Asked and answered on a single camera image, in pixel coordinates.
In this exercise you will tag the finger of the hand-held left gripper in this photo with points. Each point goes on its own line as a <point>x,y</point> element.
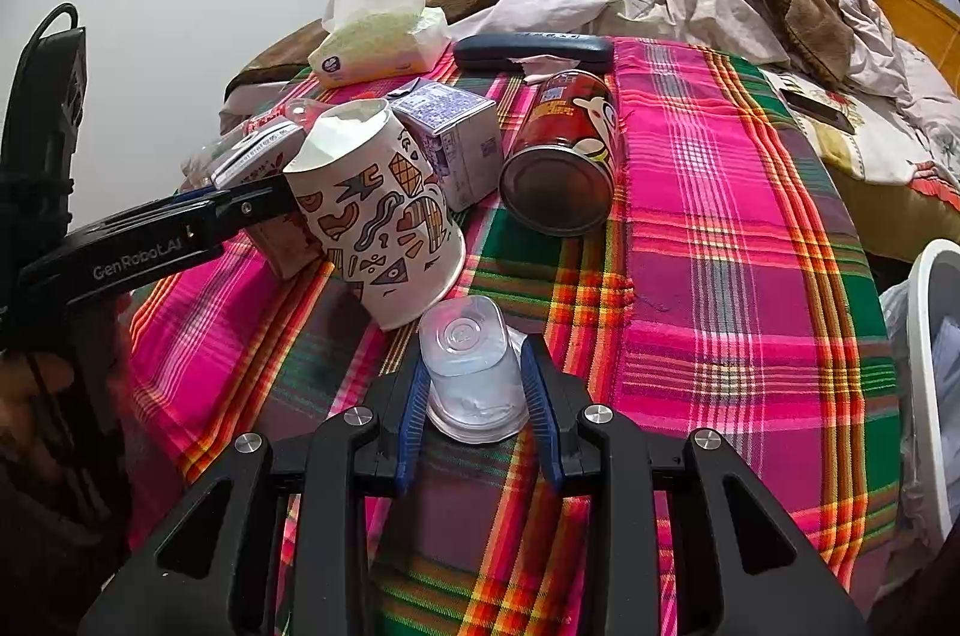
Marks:
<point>180,198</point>
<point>247,208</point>

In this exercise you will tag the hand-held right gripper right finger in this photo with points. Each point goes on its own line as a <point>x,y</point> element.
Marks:
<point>544,418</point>

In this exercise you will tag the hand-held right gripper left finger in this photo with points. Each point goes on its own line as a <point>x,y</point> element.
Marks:
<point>411,418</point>

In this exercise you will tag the clear plastic cup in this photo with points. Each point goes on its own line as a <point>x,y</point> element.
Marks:
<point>469,373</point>

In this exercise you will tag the patterned paper cup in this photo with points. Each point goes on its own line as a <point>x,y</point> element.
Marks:
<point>382,231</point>

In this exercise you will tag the white round trash bin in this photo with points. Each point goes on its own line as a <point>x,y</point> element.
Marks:
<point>934,306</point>

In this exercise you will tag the person's left hand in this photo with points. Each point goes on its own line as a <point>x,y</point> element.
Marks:
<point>22,407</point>

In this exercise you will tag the pink small carton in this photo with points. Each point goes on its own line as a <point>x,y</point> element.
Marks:
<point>255,156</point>

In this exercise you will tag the soft tissue pack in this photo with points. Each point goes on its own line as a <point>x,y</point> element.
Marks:
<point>375,43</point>

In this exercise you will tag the purple and white carton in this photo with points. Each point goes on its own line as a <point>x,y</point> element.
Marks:
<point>457,148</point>

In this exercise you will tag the plaid tablecloth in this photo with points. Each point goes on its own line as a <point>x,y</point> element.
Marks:
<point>712,231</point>

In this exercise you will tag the large red can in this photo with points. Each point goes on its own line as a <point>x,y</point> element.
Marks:
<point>562,141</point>

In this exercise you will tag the dark blue glasses case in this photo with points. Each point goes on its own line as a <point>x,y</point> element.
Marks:
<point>525,49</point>

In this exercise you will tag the white paper scrap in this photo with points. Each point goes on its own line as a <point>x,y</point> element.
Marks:
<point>541,70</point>

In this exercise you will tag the clear plastic bin liner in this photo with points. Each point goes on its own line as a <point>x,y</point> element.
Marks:
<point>900,321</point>

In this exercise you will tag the black smartphone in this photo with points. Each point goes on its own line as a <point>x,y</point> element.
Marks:
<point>817,109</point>

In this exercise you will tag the floral bed sheet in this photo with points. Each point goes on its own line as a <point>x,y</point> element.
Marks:
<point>885,156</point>

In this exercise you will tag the brown fleece blanket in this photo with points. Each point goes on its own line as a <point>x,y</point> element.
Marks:
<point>817,28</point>

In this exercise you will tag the wooden bed headboard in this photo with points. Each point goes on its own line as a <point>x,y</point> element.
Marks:
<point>915,10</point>

